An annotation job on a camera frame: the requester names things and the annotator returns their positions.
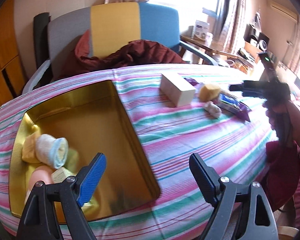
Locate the wooden wardrobe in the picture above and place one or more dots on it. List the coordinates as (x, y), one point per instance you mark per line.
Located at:
(12, 74)

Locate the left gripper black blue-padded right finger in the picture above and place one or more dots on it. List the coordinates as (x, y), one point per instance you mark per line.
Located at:
(256, 219)

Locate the yellow sponge block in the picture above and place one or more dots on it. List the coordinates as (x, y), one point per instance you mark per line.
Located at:
(28, 154)

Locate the white sock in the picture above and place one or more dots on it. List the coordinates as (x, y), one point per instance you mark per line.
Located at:
(51, 151)

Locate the grey yellow blue armchair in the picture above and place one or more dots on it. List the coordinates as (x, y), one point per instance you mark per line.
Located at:
(111, 27)

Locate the wooden side table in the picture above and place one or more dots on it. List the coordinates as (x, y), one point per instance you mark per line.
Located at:
(201, 49)

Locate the person's right hand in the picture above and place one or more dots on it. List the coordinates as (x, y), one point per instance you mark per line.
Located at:
(285, 120)

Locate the striped bed sheet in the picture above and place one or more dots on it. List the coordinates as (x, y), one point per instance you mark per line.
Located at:
(168, 136)

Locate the purple wrapper packet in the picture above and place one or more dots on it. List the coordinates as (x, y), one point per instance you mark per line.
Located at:
(243, 112)

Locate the gold tin box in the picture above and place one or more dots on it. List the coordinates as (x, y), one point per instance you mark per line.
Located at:
(92, 119)

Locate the green tea carton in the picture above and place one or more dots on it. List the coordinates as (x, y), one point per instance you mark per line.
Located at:
(61, 174)

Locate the purple snack packet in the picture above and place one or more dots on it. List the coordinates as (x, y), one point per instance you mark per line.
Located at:
(192, 81)

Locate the dark red jacket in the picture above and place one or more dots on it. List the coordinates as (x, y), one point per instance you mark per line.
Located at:
(135, 53)

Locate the knotted white cloth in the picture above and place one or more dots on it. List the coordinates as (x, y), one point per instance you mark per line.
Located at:
(212, 109)

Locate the white rectangular box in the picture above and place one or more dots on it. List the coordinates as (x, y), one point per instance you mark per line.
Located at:
(179, 91)

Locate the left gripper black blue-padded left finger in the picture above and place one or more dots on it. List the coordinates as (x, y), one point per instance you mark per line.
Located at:
(39, 219)

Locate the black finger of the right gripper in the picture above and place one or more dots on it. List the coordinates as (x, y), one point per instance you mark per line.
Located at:
(236, 88)

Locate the white product box on table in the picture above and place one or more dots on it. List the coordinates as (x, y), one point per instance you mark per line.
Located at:
(200, 30)

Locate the blue tissue pack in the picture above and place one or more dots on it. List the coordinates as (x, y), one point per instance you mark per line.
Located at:
(228, 103)

